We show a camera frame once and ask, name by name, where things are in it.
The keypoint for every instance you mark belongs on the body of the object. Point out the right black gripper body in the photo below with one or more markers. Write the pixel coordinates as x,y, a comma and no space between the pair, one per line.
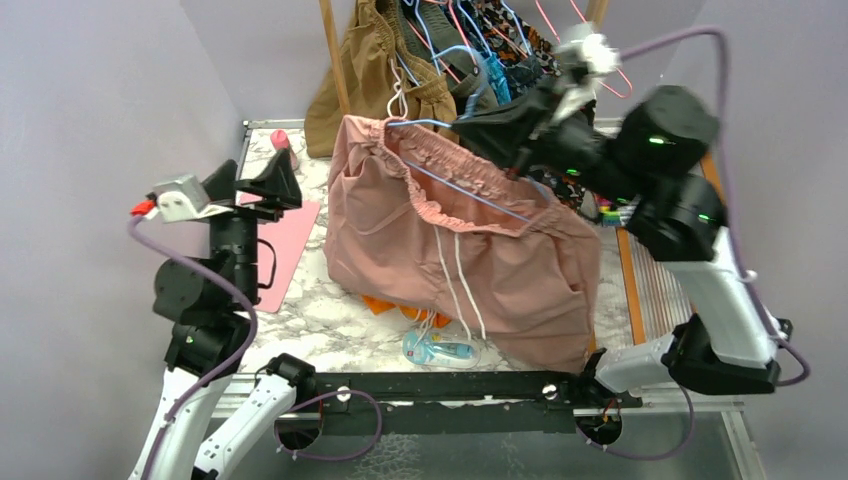
582,148

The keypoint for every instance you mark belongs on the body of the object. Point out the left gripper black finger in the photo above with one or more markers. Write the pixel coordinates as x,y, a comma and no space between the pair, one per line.
219,186
276,187

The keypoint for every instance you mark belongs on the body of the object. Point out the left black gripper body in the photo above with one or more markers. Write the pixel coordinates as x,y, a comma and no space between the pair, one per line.
261,210

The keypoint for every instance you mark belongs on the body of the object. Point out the pink shorts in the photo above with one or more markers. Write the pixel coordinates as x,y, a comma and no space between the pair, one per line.
417,220

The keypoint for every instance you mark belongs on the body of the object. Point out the pink wire hanger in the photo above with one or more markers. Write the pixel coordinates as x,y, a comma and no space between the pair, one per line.
588,45

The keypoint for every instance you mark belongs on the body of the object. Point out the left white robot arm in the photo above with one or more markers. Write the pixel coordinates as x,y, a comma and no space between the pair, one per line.
212,303

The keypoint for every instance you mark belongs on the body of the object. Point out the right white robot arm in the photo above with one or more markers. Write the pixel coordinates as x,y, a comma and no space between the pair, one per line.
729,344

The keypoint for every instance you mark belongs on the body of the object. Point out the dark leaf print shorts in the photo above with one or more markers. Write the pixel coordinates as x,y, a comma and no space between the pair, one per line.
523,75

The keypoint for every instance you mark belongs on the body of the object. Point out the blue patterned hanging shorts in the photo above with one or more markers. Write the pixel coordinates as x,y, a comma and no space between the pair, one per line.
496,78

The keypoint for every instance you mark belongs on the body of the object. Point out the orange camo hanging shorts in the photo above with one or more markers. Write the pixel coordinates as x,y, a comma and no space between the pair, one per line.
501,31

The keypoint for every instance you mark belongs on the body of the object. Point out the dark green hanging shorts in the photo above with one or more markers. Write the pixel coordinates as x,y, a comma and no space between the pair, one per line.
426,31

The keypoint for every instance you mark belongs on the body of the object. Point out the pink bottle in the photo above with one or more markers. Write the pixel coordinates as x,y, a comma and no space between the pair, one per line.
281,142

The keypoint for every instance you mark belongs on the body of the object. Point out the pink clipboard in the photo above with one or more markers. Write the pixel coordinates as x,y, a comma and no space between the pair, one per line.
281,245

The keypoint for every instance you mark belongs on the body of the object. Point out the coloured marker set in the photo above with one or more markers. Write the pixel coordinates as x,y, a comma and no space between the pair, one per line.
616,216

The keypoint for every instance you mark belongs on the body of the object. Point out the wooden dish rack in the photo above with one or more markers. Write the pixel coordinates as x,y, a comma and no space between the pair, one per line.
638,300

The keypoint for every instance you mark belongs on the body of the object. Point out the packaged blue toothbrush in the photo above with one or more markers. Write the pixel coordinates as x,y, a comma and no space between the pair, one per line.
433,350

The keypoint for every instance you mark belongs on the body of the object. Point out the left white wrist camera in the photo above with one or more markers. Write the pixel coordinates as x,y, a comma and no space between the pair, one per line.
180,199

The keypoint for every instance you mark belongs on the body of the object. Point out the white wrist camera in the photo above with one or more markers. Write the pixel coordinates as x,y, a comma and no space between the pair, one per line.
180,199
574,88

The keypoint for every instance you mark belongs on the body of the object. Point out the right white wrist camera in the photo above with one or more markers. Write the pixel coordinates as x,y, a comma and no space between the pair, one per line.
574,88

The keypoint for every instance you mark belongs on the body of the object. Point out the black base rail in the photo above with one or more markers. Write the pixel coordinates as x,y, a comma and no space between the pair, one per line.
358,404

